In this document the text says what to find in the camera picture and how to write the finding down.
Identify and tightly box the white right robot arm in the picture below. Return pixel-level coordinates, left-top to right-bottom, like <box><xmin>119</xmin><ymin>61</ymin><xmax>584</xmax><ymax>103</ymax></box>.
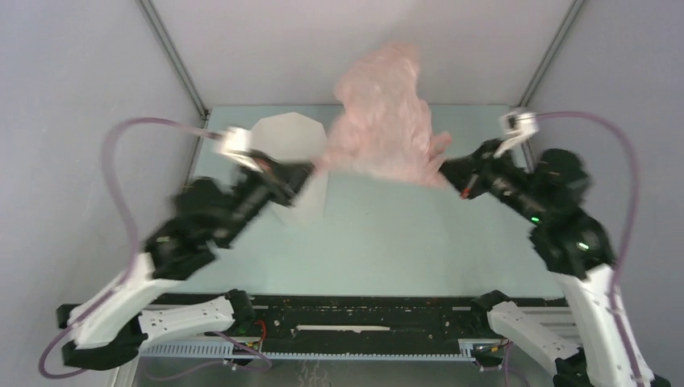
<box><xmin>440</xmin><ymin>139</ymin><xmax>669</xmax><ymax>386</ymax></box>

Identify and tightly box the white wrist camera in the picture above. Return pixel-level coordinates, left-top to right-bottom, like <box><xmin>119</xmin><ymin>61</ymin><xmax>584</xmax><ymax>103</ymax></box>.
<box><xmin>493</xmin><ymin>110</ymin><xmax>540</xmax><ymax>158</ymax></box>
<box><xmin>216</xmin><ymin>127</ymin><xmax>257</xmax><ymax>171</ymax></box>

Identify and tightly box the aluminium frame rail right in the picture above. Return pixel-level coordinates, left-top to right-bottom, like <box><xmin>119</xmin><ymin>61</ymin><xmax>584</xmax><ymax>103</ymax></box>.
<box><xmin>516</xmin><ymin>0</ymin><xmax>588</xmax><ymax>107</ymax></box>

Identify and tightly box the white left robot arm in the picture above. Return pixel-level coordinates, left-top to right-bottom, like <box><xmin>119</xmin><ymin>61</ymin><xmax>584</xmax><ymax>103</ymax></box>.
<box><xmin>57</xmin><ymin>152</ymin><xmax>315</xmax><ymax>371</ymax></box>

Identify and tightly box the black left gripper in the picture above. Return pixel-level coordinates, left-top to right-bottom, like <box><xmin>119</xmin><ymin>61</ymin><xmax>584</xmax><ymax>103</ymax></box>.
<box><xmin>227</xmin><ymin>152</ymin><xmax>327</xmax><ymax>246</ymax></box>

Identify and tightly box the aluminium frame rail left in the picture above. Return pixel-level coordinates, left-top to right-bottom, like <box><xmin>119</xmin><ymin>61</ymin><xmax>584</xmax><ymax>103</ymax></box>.
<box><xmin>136</xmin><ymin>0</ymin><xmax>209</xmax><ymax>120</ymax></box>

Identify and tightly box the pink plastic trash bag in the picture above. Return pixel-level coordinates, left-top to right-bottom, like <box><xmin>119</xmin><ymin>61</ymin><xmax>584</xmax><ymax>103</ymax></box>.
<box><xmin>315</xmin><ymin>44</ymin><xmax>452</xmax><ymax>187</ymax></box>

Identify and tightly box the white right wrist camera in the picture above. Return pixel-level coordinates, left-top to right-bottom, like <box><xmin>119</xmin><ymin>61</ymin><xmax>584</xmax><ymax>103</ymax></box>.
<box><xmin>493</xmin><ymin>110</ymin><xmax>540</xmax><ymax>158</ymax></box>

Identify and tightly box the light blue cable duct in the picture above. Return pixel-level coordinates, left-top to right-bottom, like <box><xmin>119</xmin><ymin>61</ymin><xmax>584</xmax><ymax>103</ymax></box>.
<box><xmin>140</xmin><ymin>340</ymin><xmax>475</xmax><ymax>362</ymax></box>

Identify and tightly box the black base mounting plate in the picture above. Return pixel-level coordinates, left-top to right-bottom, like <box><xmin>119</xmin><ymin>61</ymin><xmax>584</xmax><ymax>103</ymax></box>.
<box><xmin>149</xmin><ymin>293</ymin><xmax>540</xmax><ymax>355</ymax></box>

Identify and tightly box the aluminium frame rail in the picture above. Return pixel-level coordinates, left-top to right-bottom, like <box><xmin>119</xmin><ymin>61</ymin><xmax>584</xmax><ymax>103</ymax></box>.
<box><xmin>516</xmin><ymin>0</ymin><xmax>588</xmax><ymax>107</ymax></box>
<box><xmin>136</xmin><ymin>0</ymin><xmax>209</xmax><ymax>120</ymax></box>

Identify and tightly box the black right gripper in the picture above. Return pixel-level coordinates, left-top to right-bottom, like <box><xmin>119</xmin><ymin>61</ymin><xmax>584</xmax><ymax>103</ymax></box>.
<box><xmin>429</xmin><ymin>136</ymin><xmax>540</xmax><ymax>218</ymax></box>

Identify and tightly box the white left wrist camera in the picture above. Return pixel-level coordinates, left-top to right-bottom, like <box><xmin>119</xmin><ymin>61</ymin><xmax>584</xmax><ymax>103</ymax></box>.
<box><xmin>216</xmin><ymin>127</ymin><xmax>257</xmax><ymax>171</ymax></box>

